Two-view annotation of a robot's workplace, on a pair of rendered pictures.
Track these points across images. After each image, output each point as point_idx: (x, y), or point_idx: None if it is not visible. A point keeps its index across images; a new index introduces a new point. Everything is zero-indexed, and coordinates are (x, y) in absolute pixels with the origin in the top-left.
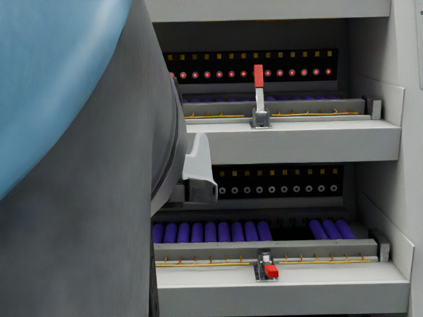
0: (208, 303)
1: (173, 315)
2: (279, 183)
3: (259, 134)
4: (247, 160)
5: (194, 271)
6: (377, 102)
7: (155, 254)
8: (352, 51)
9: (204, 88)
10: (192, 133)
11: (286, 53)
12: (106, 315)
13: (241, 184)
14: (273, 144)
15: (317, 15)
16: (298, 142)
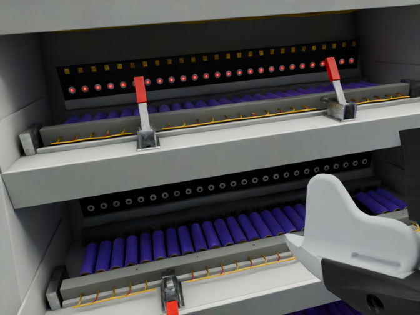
0: (319, 294)
1: (287, 311)
2: (323, 163)
3: (349, 126)
4: (337, 152)
5: (294, 264)
6: None
7: (252, 253)
8: (366, 40)
9: (248, 85)
10: (289, 132)
11: (318, 45)
12: None
13: (292, 169)
14: (360, 134)
15: (383, 4)
16: (382, 130)
